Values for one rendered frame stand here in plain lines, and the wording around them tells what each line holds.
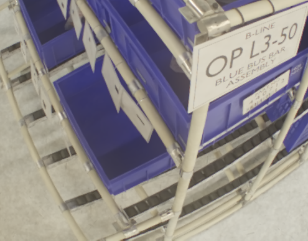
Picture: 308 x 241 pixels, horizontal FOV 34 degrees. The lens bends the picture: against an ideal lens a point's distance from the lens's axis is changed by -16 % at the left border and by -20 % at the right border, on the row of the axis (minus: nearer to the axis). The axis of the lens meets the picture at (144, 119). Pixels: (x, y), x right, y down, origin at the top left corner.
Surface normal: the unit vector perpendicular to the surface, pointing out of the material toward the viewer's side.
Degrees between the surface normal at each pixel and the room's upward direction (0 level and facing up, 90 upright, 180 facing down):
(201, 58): 90
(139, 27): 4
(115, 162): 3
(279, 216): 0
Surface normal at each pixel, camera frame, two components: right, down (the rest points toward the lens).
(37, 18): -0.03, -0.43
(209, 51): 0.48, 0.79
